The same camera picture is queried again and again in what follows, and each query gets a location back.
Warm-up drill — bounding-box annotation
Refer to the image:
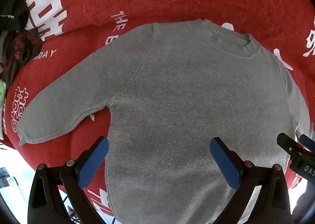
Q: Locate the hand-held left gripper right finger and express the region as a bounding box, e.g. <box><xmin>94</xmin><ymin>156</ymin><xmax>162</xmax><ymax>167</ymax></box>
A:
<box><xmin>210</xmin><ymin>137</ymin><xmax>292</xmax><ymax>224</ymax></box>

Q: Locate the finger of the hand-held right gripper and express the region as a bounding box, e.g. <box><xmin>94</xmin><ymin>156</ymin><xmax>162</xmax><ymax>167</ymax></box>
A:
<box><xmin>277</xmin><ymin>133</ymin><xmax>315</xmax><ymax>163</ymax></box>
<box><xmin>300</xmin><ymin>134</ymin><xmax>315</xmax><ymax>152</ymax></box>

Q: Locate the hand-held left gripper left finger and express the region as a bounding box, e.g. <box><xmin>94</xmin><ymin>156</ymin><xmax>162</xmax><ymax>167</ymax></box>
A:
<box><xmin>28</xmin><ymin>136</ymin><xmax>109</xmax><ymax>224</ymax></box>

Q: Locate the grey sweater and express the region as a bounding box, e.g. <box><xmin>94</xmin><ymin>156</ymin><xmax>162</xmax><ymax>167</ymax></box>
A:
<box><xmin>18</xmin><ymin>19</ymin><xmax>313</xmax><ymax>224</ymax></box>

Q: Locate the green cloth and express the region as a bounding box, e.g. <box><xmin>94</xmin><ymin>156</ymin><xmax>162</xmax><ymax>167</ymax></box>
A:
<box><xmin>0</xmin><ymin>80</ymin><xmax>7</xmax><ymax>109</ymax></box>

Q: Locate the dark red patterned cloth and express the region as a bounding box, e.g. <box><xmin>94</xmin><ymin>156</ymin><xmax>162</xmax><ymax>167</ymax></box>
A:
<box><xmin>0</xmin><ymin>28</ymin><xmax>44</xmax><ymax>87</ymax></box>

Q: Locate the black cloth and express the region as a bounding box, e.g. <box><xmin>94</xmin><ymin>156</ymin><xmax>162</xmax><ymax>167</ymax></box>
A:
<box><xmin>0</xmin><ymin>0</ymin><xmax>30</xmax><ymax>33</ymax></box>

